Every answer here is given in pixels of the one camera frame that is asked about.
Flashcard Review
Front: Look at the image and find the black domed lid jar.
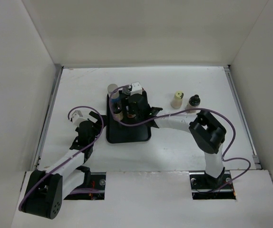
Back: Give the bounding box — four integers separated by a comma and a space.
113, 103, 123, 121

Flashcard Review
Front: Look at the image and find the blue label silver cap bottle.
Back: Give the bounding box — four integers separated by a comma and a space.
107, 84, 122, 109

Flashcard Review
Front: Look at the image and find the black knob lid jar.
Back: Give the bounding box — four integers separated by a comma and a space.
185, 95, 201, 113

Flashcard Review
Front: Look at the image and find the clear cap black grinder bottle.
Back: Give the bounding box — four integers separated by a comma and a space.
122, 85, 132, 99

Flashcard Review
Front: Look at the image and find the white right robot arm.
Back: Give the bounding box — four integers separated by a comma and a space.
128, 94, 226, 189

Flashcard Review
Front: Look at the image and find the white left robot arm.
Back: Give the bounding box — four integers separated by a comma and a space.
18, 109, 107, 219

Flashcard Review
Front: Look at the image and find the black plastic tray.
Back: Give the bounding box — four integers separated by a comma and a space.
106, 89, 152, 144

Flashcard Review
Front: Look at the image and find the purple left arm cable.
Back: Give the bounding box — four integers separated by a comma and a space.
19, 105, 104, 212

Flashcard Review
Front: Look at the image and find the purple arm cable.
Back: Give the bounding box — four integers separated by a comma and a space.
19, 105, 104, 212
109, 85, 252, 190

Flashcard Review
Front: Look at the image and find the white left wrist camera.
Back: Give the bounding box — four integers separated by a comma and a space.
70, 110, 87, 127

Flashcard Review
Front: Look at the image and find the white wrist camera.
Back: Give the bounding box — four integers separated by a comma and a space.
130, 82, 143, 95
70, 110, 87, 127

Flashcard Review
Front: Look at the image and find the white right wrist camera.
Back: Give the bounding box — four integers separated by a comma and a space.
130, 82, 143, 95

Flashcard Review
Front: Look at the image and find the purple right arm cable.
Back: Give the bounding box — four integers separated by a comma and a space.
109, 85, 252, 190

